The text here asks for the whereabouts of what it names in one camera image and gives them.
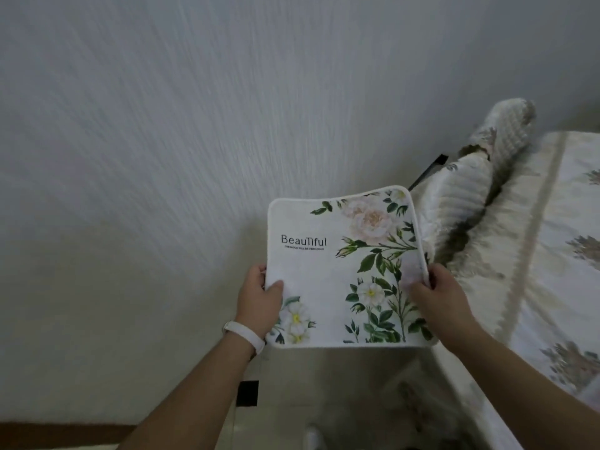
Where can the person's right forearm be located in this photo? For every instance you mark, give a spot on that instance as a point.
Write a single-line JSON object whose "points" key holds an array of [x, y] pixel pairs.
{"points": [[522, 386]]}

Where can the cream floral bedspread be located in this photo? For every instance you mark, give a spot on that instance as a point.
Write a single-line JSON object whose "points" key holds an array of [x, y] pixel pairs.
{"points": [[539, 257]]}

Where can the person's left hand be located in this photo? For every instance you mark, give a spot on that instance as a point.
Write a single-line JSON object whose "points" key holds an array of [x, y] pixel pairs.
{"points": [[255, 299]]}

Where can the person's left thumb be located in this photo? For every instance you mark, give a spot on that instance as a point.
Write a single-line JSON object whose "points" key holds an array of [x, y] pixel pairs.
{"points": [[274, 289]]}

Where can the person's right thumb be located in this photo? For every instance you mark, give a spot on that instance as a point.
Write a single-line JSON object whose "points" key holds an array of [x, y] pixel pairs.
{"points": [[421, 290]]}

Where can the person's right hand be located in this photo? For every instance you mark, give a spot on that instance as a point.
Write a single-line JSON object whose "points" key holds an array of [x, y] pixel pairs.
{"points": [[443, 304]]}

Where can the person's left forearm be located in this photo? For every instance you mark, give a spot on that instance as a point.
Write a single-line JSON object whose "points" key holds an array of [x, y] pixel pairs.
{"points": [[185, 393]]}

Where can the white wristband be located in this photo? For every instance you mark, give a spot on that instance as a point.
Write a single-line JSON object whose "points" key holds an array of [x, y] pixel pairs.
{"points": [[243, 336]]}

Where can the cream quilted pillow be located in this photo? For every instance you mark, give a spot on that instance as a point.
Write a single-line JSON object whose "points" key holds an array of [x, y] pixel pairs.
{"points": [[492, 149]]}

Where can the white floral printed mat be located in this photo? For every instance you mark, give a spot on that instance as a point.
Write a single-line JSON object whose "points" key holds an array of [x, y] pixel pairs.
{"points": [[347, 267]]}

